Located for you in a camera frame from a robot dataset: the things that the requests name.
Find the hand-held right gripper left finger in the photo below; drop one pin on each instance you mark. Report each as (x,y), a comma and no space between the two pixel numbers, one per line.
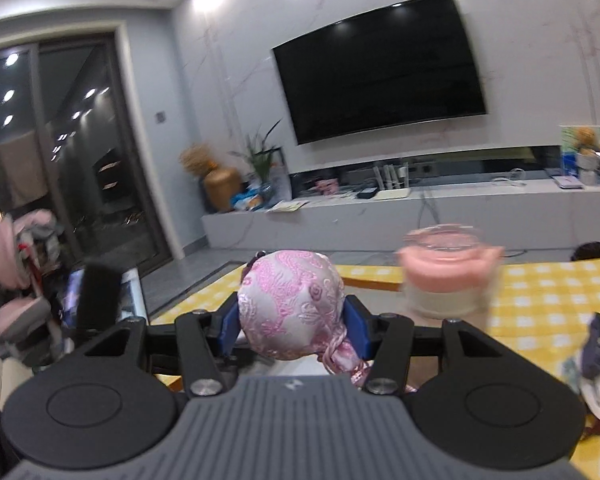
(228,330)

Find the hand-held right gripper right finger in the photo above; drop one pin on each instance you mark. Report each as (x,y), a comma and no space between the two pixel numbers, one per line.
(356,327)

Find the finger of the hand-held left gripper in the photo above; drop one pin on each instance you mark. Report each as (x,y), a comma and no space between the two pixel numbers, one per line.
(99,292)

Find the orange cardboard box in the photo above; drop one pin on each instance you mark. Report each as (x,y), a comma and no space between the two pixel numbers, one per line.
(380,300)

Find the pink patterned silk pouch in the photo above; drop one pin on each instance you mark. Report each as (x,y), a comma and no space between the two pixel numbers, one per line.
(295,300)

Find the open laptop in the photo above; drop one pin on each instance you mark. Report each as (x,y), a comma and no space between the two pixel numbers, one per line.
(130,295)

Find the beige water bottle pink lid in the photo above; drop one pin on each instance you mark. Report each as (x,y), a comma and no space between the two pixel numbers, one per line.
(445,265)

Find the cream quilted cushion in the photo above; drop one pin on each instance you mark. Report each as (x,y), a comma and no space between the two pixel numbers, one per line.
(0,375)

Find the blue snack bag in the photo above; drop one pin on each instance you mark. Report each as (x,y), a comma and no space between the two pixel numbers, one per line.
(247,200)

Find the sliding glass door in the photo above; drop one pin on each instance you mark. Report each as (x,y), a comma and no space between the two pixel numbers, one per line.
(80,160)

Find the papers on console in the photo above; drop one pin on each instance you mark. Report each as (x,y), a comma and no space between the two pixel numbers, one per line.
(287,205)

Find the white router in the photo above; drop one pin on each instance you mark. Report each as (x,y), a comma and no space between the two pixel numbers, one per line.
(392,192)

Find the gold vase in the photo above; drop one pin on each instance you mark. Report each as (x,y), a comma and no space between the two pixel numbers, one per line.
(222,190)

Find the dried yellow flowers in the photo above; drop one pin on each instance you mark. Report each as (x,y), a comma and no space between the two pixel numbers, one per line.
(197,160)

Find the white marble television console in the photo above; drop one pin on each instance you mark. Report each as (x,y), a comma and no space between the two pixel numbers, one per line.
(480,215)

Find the long-leaf plant in glass vase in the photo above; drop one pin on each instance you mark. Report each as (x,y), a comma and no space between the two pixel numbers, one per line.
(262,155)

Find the yellow checked tablecloth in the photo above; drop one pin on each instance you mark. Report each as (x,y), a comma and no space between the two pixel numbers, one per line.
(545,290)

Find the dark round object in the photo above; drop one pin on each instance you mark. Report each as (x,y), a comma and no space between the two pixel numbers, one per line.
(595,251)

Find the teddy bear on stand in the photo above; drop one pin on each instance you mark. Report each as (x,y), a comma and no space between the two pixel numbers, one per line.
(567,145)

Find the brown teddy bear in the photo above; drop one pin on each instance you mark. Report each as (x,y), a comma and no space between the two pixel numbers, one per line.
(587,140)

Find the pink photo frame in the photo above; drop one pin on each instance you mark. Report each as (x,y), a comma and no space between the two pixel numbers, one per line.
(326,186)

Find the wall switch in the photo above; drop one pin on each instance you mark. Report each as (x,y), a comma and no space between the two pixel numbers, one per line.
(161,117)

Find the wall-mounted black television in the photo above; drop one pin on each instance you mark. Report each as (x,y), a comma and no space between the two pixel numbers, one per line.
(380,70)

